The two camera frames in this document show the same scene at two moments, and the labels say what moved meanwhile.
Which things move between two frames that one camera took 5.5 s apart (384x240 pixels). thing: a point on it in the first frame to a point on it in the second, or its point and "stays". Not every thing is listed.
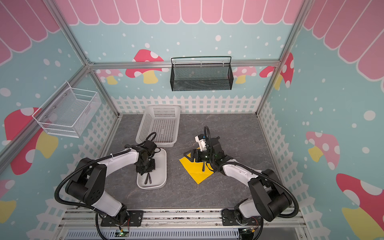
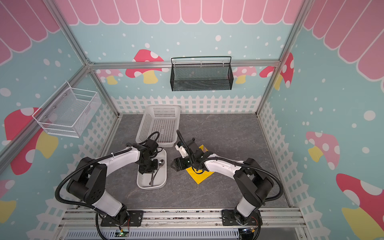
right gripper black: x=197 y=155 to x=177 y=163
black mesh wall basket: x=201 y=73 stays
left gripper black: x=152 y=167 stays
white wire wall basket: x=68 y=111 stays
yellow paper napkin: x=195 y=169 stays
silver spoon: x=146 y=180 to x=160 y=164
